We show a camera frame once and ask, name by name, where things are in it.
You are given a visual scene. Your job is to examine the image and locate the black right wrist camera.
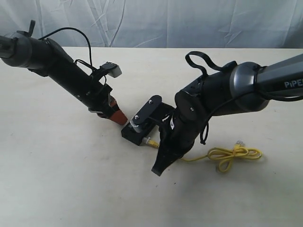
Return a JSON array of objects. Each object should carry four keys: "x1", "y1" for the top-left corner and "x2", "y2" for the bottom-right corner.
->
[{"x1": 130, "y1": 95, "x2": 175, "y2": 133}]

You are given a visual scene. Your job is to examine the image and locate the black rectangular box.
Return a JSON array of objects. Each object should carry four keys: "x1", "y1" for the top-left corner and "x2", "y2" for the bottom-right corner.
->
[{"x1": 121, "y1": 123, "x2": 156, "y2": 146}]

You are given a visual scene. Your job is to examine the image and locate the grey wrinkled backdrop cloth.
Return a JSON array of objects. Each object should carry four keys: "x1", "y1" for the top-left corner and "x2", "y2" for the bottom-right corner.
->
[{"x1": 0, "y1": 0, "x2": 303, "y2": 48}]

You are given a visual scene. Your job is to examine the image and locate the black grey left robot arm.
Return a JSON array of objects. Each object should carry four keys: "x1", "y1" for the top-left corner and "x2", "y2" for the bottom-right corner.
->
[{"x1": 0, "y1": 32, "x2": 127, "y2": 125}]

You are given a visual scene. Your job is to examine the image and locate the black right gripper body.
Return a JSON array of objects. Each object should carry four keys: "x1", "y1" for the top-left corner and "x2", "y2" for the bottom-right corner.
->
[{"x1": 159, "y1": 111, "x2": 209, "y2": 163}]

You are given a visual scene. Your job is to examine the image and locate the yellow ethernet cable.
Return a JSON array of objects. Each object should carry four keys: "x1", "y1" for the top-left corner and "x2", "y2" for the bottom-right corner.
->
[{"x1": 143, "y1": 136, "x2": 263, "y2": 174}]

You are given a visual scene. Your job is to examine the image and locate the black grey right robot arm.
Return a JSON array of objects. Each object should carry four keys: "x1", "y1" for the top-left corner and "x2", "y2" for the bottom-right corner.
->
[{"x1": 152, "y1": 51, "x2": 303, "y2": 175}]

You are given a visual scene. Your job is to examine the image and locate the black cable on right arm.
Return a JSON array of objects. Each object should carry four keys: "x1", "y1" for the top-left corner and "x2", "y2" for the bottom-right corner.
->
[{"x1": 185, "y1": 51, "x2": 303, "y2": 145}]

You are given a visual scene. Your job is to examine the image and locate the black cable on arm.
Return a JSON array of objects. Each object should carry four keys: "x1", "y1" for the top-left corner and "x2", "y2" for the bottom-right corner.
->
[
  {"x1": 27, "y1": 20, "x2": 107, "y2": 95},
  {"x1": 185, "y1": 51, "x2": 303, "y2": 145}
]

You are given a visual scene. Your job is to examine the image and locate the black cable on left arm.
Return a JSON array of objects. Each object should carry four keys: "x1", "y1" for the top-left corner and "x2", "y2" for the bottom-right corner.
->
[{"x1": 27, "y1": 20, "x2": 107, "y2": 95}]

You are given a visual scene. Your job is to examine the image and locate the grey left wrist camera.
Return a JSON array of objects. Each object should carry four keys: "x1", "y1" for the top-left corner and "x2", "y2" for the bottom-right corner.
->
[{"x1": 100, "y1": 62, "x2": 122, "y2": 78}]

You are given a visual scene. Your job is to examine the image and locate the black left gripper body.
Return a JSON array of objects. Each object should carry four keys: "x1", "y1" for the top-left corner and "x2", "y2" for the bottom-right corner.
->
[{"x1": 78, "y1": 82, "x2": 113, "y2": 118}]

